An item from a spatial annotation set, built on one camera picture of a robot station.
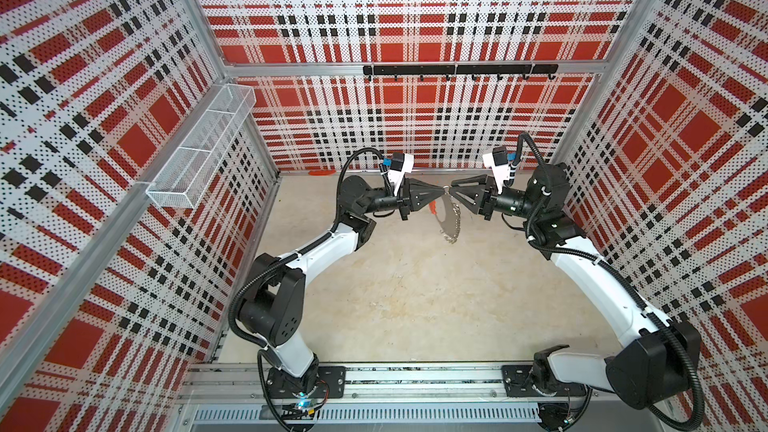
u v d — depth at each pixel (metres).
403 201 0.62
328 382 0.74
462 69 0.89
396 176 0.61
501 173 0.59
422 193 0.68
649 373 0.38
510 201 0.61
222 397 0.74
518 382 0.73
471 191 0.63
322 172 1.26
